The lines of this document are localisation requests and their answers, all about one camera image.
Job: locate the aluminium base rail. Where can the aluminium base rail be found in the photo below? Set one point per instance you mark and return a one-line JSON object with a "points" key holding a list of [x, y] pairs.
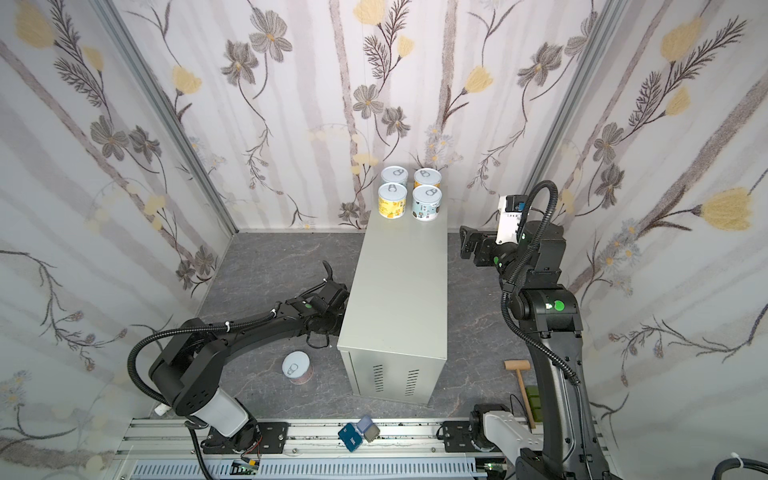
{"points": [[405, 448]]}

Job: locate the small blue grey device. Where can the small blue grey device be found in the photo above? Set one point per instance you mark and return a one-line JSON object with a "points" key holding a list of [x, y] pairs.
{"points": [[354, 434]]}

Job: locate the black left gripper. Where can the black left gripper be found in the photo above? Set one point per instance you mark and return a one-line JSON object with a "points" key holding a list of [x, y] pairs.
{"points": [[332, 294]]}

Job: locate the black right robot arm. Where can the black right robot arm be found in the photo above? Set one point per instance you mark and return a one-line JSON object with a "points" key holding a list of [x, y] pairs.
{"points": [[540, 311]]}

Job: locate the small wooden mallet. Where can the small wooden mallet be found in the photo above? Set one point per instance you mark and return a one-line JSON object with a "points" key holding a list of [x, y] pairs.
{"points": [[518, 366]]}

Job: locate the yellow can with silver lid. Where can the yellow can with silver lid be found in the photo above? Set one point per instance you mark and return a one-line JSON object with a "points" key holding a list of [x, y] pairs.
{"points": [[392, 198]]}

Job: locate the light blue labelled can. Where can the light blue labelled can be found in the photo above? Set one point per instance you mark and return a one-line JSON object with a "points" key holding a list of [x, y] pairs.
{"points": [[395, 174]]}

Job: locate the green block stack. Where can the green block stack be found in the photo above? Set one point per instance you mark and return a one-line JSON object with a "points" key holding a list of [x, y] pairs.
{"points": [[534, 401]]}

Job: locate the small white pink tube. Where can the small white pink tube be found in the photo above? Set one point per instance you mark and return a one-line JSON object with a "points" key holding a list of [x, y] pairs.
{"points": [[161, 409]]}

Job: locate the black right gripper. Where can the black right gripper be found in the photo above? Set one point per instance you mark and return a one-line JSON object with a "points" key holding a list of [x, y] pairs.
{"points": [[480, 245]]}

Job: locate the pink labelled can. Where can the pink labelled can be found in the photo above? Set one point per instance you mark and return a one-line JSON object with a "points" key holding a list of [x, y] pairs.
{"points": [[297, 367]]}

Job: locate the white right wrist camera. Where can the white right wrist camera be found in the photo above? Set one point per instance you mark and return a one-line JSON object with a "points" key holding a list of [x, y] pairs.
{"points": [[510, 209]]}

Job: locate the grey metal cabinet counter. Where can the grey metal cabinet counter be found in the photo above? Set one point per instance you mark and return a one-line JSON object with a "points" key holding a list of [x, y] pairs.
{"points": [[393, 340]]}

